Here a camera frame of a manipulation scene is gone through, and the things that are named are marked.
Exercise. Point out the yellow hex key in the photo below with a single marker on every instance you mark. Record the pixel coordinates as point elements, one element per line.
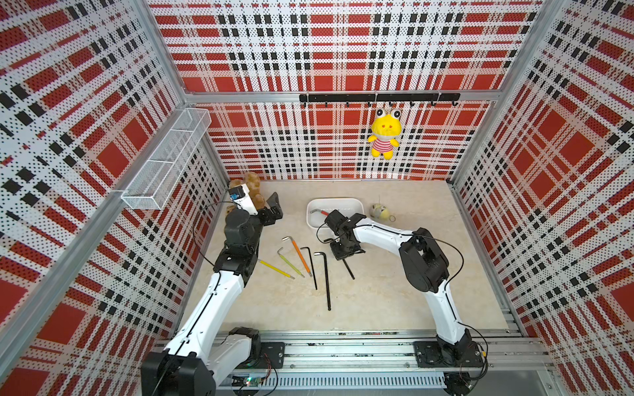
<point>275,269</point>

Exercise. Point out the thin black hex key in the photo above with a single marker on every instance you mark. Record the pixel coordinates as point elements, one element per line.
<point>312,267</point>

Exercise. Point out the red hex key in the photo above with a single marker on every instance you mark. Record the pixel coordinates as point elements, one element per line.
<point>320,211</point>

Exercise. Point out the brown teddy bear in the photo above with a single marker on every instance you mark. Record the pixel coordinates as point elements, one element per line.
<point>253,182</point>

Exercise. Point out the green circuit board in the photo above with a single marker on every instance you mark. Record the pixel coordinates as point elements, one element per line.
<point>246,381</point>

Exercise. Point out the black medium hex key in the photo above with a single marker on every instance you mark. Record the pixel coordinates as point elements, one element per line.
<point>348,268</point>

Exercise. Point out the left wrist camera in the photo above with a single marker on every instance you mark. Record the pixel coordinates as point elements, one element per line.
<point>239,195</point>

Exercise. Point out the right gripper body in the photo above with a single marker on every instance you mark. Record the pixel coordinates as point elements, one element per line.
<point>340,249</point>

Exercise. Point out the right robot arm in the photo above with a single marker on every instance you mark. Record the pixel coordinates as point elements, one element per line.
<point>426,269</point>

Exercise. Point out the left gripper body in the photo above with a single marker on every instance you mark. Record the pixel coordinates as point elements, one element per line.
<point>266,219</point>

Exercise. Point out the green hex key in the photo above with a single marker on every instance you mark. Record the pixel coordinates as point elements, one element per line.
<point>288,262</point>

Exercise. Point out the black hook rail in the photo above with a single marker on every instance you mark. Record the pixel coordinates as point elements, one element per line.
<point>432,97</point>

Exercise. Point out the white wire mesh basket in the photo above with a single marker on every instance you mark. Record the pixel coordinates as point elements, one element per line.
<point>153,185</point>

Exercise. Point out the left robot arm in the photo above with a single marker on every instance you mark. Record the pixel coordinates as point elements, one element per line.
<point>191,364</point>

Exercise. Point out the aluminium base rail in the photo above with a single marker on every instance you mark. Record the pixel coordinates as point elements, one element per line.
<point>386,360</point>

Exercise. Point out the small yellow keychain toy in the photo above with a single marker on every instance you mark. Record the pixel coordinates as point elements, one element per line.
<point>379,212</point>

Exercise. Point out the orange hex key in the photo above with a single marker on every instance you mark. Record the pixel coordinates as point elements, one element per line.
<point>297,249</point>

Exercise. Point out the yellow frog plush toy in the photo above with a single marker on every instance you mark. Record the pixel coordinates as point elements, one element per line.
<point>385,130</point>

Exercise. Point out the long black hex key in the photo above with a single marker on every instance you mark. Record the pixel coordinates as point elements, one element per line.
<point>327,278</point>

